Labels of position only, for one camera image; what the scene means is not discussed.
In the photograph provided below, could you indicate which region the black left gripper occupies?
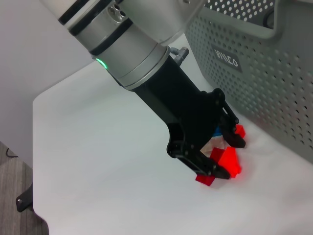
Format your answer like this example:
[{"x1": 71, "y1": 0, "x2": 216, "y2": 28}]
[{"x1": 133, "y1": 57, "x2": 246, "y2": 181}]

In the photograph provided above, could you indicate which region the white toy brick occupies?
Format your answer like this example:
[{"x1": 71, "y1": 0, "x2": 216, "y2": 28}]
[{"x1": 201, "y1": 136, "x2": 227, "y2": 158}]

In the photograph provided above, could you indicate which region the large bright red toy brick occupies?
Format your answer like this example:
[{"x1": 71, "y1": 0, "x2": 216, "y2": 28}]
[{"x1": 217, "y1": 146, "x2": 243, "y2": 179}]

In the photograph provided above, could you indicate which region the small bright red toy brick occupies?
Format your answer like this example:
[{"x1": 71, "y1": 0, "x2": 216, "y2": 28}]
[{"x1": 234, "y1": 124, "x2": 246, "y2": 140}]

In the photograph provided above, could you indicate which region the dark red toy brick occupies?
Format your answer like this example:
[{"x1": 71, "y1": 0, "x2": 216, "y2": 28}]
[{"x1": 195, "y1": 146, "x2": 225, "y2": 188}]

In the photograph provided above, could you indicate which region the grey perforated plastic storage bin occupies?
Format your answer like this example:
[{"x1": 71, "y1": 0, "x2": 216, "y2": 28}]
[{"x1": 184, "y1": 0, "x2": 313, "y2": 169}]

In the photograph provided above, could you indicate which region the black metal furniture foot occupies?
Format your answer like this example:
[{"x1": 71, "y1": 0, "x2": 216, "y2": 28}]
[{"x1": 15, "y1": 183, "x2": 34, "y2": 213}]

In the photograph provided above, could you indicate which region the left gripper cable with plug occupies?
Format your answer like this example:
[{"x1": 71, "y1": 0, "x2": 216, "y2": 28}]
[{"x1": 170, "y1": 46, "x2": 189, "y2": 66}]

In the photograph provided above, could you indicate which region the thin black floor cable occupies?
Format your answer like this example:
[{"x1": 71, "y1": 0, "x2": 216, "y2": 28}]
[{"x1": 5, "y1": 147, "x2": 20, "y2": 159}]

